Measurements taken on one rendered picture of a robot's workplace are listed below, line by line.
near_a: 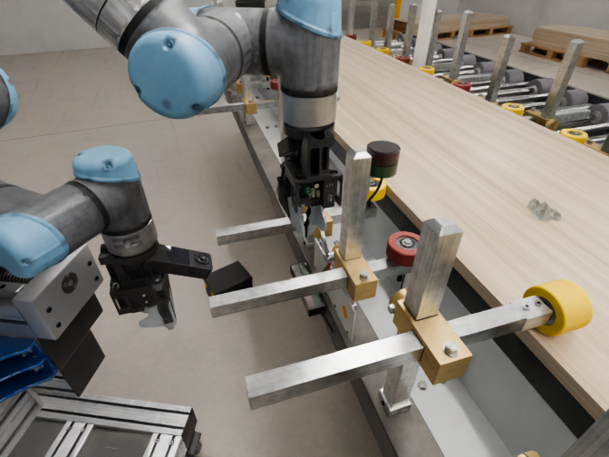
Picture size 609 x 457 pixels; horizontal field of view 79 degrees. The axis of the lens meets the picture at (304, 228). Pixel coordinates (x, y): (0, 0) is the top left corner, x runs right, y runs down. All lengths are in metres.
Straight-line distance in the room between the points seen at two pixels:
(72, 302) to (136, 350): 1.14
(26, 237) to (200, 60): 0.28
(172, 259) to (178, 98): 0.34
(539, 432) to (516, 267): 0.29
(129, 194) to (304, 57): 0.29
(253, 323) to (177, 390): 0.42
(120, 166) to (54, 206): 0.09
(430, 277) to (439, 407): 0.46
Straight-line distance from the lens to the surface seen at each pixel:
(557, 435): 0.79
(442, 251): 0.49
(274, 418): 1.55
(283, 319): 1.80
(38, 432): 1.53
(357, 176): 0.67
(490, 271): 0.80
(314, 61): 0.47
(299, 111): 0.49
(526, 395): 0.81
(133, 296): 0.66
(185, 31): 0.37
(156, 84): 0.37
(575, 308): 0.69
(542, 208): 1.03
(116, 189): 0.54
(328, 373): 0.51
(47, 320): 0.69
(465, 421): 0.92
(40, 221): 0.50
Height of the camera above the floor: 1.39
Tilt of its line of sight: 37 degrees down
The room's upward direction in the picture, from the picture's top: straight up
